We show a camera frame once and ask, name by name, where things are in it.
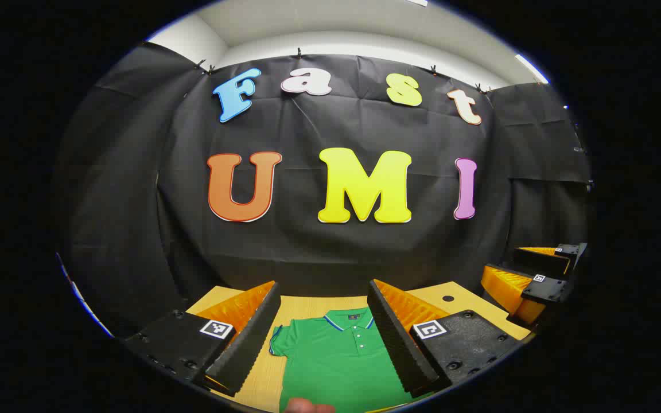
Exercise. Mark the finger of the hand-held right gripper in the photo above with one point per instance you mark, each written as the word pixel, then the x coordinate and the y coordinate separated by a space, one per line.
pixel 543 263
pixel 508 289

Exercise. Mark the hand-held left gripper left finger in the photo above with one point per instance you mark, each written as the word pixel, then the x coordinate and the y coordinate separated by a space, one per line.
pixel 250 344

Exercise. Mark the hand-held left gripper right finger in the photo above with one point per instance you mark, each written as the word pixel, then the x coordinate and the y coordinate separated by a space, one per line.
pixel 399 344

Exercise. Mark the green T-shirt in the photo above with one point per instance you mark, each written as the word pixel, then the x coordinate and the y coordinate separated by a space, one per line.
pixel 330 367

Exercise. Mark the black backdrop cloth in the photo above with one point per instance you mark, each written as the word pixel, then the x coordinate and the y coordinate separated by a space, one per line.
pixel 307 252

